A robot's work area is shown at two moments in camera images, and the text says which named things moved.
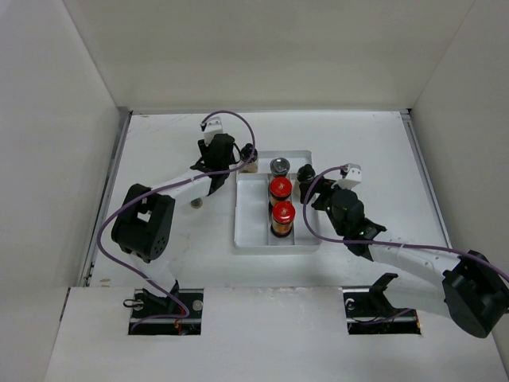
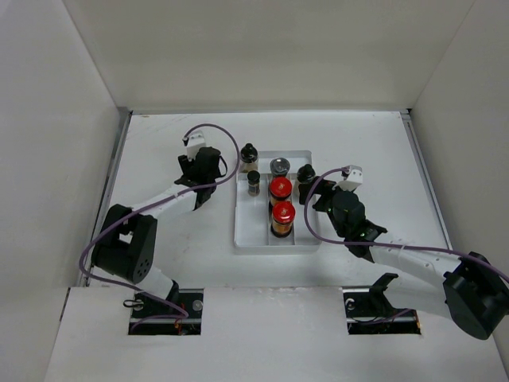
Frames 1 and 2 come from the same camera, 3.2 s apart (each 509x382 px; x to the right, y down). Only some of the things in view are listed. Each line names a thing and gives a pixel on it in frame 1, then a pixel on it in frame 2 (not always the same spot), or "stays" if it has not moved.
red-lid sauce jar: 283,216 stays
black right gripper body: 324,203 stays
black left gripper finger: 203,148 to 186,166
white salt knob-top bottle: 305,173 stays
